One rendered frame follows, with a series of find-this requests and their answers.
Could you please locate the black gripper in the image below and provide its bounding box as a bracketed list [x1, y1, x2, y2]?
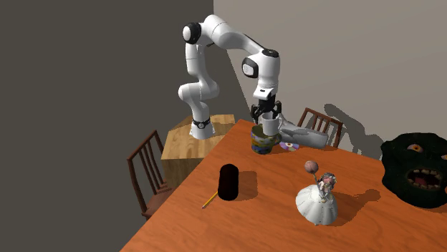
[250, 94, 283, 125]

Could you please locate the white mug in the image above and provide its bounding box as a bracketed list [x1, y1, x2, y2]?
[261, 112, 284, 137]

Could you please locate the colourful patterned cup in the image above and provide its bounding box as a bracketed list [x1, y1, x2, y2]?
[250, 125, 282, 155]

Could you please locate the shiny compact disc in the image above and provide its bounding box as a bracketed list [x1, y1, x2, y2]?
[279, 141, 300, 152]

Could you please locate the brown wooden chair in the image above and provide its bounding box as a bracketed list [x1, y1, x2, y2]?
[297, 107, 344, 148]
[126, 130, 174, 221]

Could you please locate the black cylinder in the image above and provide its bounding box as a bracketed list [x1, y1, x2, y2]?
[217, 163, 241, 202]

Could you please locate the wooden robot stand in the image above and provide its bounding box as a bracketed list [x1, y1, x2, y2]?
[160, 114, 236, 190]

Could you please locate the yellow pencil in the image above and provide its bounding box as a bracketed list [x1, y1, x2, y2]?
[201, 190, 219, 210]

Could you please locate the doll figure in white dress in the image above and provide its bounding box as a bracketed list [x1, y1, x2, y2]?
[294, 160, 340, 227]

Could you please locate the orange-brown wooden table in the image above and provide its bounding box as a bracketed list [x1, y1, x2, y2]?
[120, 118, 447, 252]

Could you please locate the dark green monster mask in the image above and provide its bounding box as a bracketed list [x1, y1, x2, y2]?
[380, 132, 447, 210]

